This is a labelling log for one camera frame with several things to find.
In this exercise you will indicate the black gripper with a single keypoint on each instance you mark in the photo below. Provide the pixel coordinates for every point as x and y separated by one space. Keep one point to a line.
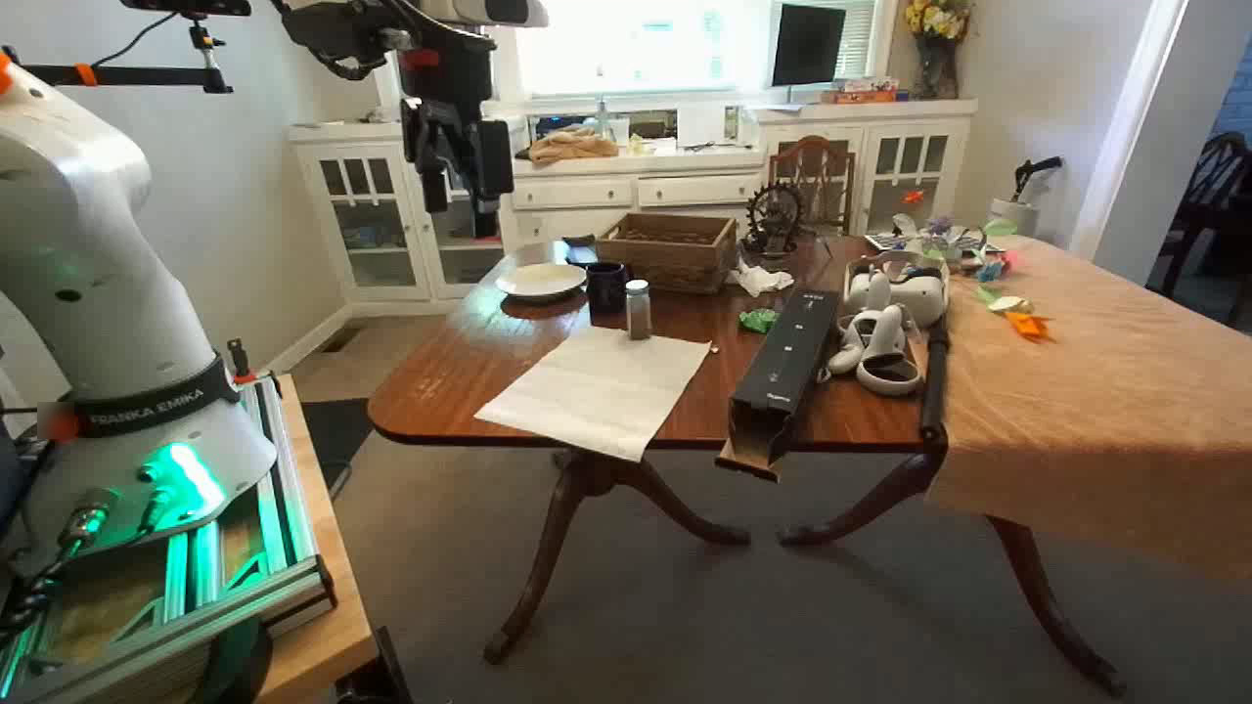
436 130

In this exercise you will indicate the wicker basket with wooden rim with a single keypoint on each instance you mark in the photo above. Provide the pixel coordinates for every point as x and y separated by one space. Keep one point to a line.
665 269

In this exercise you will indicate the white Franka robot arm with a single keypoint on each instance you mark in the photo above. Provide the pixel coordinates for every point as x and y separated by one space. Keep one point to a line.
80 261

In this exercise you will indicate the white plate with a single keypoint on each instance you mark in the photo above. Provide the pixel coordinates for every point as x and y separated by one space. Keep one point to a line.
541 279

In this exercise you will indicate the dark wooden dining table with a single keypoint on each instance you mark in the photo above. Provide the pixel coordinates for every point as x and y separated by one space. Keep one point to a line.
456 377

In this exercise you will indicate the black mug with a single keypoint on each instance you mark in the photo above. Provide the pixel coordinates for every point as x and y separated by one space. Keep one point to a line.
609 295

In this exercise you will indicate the glass shaker with silver lid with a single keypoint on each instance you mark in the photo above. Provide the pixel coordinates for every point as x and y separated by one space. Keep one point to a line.
637 316

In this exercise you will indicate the white sideboard cabinet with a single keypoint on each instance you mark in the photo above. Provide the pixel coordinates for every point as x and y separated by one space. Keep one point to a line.
689 193

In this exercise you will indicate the dining room window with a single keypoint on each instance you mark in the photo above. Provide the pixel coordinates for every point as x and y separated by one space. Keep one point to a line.
652 46

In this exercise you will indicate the black red stop button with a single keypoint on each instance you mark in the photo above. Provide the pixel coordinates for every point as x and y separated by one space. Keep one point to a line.
238 356

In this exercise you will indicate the white paper placemat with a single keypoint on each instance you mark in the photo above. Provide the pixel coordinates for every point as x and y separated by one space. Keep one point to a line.
592 392

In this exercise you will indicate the white crumpled tissue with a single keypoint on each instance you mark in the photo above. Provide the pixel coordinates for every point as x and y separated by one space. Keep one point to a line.
760 279

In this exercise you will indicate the black iron wheel ornament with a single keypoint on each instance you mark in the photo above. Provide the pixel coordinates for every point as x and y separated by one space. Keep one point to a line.
777 218

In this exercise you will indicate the green packet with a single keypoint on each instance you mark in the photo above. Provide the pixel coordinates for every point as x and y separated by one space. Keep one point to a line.
756 321

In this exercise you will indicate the wooden dining chair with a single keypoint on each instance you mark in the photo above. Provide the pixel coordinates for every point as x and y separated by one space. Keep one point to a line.
816 168

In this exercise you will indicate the long black box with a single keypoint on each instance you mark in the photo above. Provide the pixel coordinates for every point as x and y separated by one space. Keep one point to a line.
786 353

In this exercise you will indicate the black monitor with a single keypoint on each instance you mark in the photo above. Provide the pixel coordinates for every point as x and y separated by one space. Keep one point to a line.
808 46

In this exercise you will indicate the white VR controller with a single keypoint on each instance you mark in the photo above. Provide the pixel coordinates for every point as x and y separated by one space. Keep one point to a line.
842 356
890 356

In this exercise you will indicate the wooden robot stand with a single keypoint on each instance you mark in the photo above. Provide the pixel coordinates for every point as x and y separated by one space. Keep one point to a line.
324 626

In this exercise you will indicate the pile of colourful toys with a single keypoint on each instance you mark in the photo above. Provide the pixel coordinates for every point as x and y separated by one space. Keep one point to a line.
941 244

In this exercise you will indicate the yellow flowers in vase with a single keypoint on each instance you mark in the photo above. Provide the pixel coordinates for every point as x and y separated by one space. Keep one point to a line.
937 40

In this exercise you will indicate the green yellow toy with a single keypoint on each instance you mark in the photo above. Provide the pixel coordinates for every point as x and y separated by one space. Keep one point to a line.
1002 299

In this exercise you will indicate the small orange toy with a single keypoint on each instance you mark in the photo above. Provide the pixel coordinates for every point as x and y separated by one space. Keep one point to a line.
1030 327

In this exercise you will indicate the orange tablecloth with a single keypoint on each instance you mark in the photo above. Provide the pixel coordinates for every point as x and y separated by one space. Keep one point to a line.
1109 392

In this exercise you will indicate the dark wooden chair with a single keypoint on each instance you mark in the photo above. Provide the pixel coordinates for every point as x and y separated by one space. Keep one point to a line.
1205 210

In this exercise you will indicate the black camera boom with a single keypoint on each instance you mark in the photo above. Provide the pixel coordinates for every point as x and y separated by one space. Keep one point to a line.
130 76

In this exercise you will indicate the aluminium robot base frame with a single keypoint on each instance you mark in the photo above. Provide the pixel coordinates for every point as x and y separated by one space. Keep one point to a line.
198 559

